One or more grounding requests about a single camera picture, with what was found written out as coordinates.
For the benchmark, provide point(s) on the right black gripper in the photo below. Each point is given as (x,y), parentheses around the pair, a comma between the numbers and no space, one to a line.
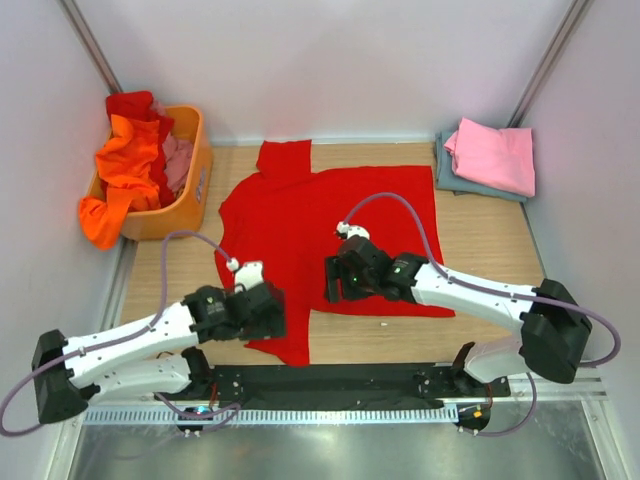
(337,268)

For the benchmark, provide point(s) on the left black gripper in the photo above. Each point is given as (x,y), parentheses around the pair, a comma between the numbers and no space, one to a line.
(272,327)

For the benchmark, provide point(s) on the red t-shirt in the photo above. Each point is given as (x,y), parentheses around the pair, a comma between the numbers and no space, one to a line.
(285,215)

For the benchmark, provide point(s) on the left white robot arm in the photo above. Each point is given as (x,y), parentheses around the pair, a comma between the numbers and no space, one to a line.
(156,354)

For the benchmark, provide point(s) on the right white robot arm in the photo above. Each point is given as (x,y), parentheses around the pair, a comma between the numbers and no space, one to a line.
(547,334)

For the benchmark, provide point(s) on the orange plastic laundry basket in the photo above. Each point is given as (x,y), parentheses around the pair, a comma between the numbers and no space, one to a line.
(187,211)

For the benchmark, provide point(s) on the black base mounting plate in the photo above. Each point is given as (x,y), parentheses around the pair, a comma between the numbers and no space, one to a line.
(349,387)

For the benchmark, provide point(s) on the folded grey-blue t-shirt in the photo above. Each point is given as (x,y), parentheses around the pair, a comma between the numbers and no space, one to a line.
(445,179)

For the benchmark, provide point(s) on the dusty pink shirt in basket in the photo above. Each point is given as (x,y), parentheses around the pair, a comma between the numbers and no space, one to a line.
(177,153)

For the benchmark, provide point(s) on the orange t-shirt in basket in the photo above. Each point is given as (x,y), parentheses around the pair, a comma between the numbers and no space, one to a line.
(124,164)

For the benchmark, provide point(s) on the folded pink t-shirt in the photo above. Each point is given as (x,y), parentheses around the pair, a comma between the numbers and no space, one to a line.
(498,158)

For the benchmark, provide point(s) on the dark red shirt in basket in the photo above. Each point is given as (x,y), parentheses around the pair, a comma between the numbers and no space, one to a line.
(142,106)

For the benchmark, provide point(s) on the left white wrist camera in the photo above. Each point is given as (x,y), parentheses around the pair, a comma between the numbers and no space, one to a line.
(246,275)

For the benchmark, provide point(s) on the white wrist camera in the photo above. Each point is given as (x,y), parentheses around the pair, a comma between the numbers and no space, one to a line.
(246,275)
(346,231)

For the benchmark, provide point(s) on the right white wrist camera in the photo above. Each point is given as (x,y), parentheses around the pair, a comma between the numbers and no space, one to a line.
(346,231)

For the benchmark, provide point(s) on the white slotted cable duct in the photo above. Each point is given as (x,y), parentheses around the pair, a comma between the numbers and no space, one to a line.
(114,415)

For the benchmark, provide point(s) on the right aluminium frame post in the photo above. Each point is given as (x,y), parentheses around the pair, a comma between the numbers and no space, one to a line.
(568,26)

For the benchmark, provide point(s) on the aluminium frame post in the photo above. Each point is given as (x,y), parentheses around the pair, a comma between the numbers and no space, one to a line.
(568,26)
(91,45)

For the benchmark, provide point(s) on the left aluminium frame post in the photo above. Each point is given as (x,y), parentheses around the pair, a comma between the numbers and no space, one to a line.
(91,45)

